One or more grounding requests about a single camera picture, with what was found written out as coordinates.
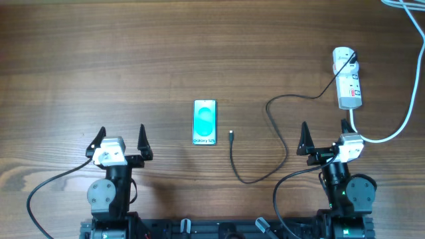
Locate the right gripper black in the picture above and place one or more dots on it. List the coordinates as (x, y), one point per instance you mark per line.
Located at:
(306, 147)

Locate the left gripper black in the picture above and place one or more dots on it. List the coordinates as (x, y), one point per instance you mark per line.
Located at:
(136, 161)

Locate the Galaxy S25 smartphone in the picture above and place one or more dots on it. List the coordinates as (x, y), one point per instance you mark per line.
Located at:
(204, 122)

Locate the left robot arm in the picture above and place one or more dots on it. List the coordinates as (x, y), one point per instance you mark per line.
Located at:
(109, 197)

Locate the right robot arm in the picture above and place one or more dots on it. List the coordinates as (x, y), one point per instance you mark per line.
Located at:
(350, 197)

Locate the white power strip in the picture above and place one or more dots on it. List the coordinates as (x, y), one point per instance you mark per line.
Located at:
(346, 71)

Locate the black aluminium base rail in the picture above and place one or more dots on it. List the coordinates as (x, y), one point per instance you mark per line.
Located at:
(229, 228)

